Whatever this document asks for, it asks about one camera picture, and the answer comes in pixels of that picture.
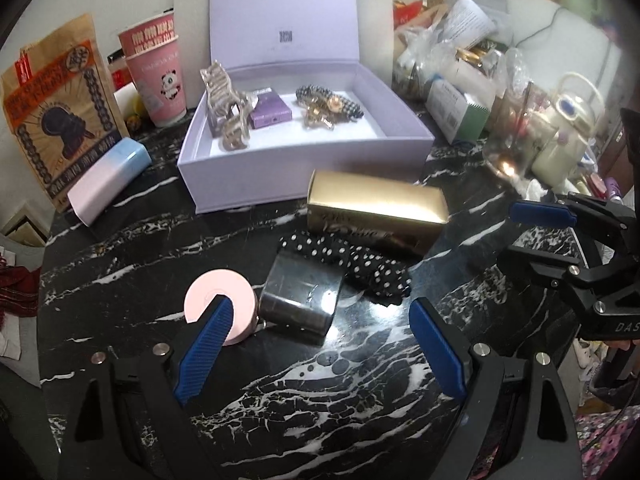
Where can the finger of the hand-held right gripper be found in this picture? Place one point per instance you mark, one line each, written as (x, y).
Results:
(542, 211)
(540, 262)

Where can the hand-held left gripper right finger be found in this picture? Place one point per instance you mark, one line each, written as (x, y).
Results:
(440, 345)

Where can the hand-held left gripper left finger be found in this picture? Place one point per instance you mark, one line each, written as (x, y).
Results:
(205, 345)

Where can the pink round compact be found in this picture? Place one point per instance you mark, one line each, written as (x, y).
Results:
(210, 285)

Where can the black polka dot scrunchie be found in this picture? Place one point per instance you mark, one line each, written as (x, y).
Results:
(370, 267)

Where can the dark glossy square box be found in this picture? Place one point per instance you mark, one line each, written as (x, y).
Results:
(300, 295)

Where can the gold rectangular box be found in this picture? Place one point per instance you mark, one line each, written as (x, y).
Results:
(375, 200)

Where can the lavender gift box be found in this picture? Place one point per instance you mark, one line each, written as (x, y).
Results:
(250, 180)

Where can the small purple box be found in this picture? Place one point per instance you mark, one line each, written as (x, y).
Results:
(270, 112)

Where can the beige hair claw clip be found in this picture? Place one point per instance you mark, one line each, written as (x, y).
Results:
(222, 95)

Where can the person's right hand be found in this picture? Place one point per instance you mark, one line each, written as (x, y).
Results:
(607, 344)

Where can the crumpled white tissue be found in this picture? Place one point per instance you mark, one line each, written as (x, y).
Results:
(537, 190)

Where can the clear glass cup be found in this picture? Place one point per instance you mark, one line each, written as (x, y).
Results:
(505, 155)

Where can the purple floral cloth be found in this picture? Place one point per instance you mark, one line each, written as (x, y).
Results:
(610, 440)

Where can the green and white carton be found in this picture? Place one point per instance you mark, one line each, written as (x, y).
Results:
(460, 110)

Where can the pink and blue power bank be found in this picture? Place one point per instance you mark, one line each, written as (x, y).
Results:
(107, 180)

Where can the clear plastic bag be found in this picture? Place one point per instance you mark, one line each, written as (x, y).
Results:
(425, 55)

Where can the red plaid scarf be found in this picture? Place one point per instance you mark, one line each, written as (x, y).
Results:
(17, 285)

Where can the printed paper leaflet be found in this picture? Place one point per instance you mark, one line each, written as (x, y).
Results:
(470, 17)

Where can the beige storage box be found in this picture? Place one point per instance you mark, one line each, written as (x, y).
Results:
(22, 225)

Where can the red packet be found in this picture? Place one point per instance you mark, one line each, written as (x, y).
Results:
(407, 12)

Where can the white foam block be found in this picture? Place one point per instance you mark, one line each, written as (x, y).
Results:
(375, 20)

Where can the white paper roll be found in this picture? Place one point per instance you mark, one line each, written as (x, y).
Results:
(124, 97)

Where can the brown printed paper bag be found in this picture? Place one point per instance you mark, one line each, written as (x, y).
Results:
(60, 125)

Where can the pink panda paper cup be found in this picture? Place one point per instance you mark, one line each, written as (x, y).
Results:
(160, 85)

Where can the red spice jar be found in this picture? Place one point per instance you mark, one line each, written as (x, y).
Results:
(117, 67)

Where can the red paper cup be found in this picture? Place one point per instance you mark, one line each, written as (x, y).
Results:
(150, 35)

